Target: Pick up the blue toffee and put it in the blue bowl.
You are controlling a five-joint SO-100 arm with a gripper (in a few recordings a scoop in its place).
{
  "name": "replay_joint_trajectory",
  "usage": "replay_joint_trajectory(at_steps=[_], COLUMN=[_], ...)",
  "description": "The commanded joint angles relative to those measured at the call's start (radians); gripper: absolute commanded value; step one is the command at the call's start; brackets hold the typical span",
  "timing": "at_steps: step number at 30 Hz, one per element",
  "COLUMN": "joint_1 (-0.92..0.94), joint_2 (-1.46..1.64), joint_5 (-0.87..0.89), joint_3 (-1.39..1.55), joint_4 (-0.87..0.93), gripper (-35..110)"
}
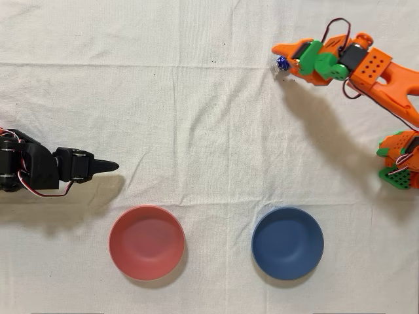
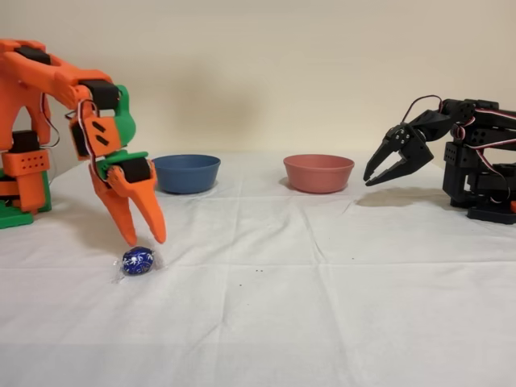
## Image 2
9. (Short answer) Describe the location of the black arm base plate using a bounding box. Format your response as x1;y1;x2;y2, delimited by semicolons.
467;204;516;226

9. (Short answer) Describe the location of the orange arm gripper cable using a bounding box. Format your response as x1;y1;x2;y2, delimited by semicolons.
76;98;102;162

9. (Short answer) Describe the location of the blue bowl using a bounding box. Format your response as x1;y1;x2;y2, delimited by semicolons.
152;154;222;194

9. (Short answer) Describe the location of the blue candy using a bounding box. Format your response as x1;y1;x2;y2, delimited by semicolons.
110;245;166;283

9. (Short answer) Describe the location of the white tablecloth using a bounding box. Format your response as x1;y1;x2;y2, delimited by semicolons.
0;151;516;387

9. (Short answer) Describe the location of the green arm base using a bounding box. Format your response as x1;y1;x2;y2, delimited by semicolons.
0;167;53;230

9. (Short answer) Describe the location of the black arm gripper cable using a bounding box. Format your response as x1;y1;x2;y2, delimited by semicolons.
401;94;444;124

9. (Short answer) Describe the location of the pink bowl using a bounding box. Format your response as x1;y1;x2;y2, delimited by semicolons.
282;154;356;194

